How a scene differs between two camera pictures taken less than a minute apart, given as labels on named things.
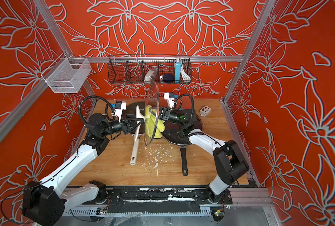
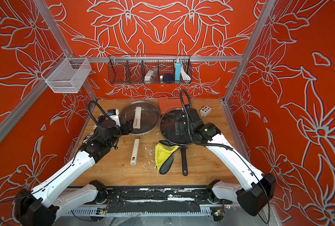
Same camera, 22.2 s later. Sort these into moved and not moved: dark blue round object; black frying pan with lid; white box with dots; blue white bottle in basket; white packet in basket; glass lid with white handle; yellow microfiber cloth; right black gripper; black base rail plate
Moved: yellow microfiber cloth; right black gripper; glass lid with white handle
Not moved: blue white bottle in basket; dark blue round object; black frying pan with lid; black base rail plate; white box with dots; white packet in basket
